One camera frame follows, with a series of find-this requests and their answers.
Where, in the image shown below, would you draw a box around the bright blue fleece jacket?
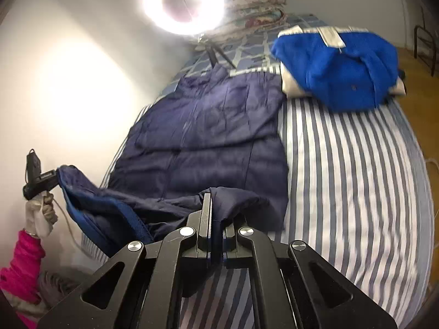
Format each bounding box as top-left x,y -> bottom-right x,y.
270,25 -> 409,113

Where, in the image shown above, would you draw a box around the black metal frame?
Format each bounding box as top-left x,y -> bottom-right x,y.
413,25 -> 437,76

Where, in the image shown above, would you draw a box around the person's left forearm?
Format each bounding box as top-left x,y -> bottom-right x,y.
0,229 -> 46,329

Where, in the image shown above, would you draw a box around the ring light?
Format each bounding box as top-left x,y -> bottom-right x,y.
143,0 -> 227,38

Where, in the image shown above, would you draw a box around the striped bed sheet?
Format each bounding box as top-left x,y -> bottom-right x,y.
80,14 -> 433,329

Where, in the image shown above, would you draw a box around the person's left hand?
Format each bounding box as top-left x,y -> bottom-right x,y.
25,192 -> 59,238

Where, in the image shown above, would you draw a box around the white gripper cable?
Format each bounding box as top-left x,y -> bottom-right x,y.
53,197 -> 90,257

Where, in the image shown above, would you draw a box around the black tripod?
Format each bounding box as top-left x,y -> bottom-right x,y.
196,34 -> 238,70

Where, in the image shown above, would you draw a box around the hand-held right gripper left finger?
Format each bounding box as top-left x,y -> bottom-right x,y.
38,194 -> 212,329

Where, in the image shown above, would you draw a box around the navy blue puffer jacket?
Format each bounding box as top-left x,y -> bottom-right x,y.
58,64 -> 289,257

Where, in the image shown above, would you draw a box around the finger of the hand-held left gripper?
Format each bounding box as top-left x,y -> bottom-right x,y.
40,168 -> 63,181

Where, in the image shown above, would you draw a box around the blue checked blanket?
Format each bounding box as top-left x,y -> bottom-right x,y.
155,13 -> 331,105

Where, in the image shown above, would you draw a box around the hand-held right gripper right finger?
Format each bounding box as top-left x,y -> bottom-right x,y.
222,213 -> 398,329

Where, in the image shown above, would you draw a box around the grey cloth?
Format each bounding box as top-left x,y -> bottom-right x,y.
14,270 -> 85,316

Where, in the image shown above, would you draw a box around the folded floral quilts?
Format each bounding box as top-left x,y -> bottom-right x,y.
210,0 -> 287,42

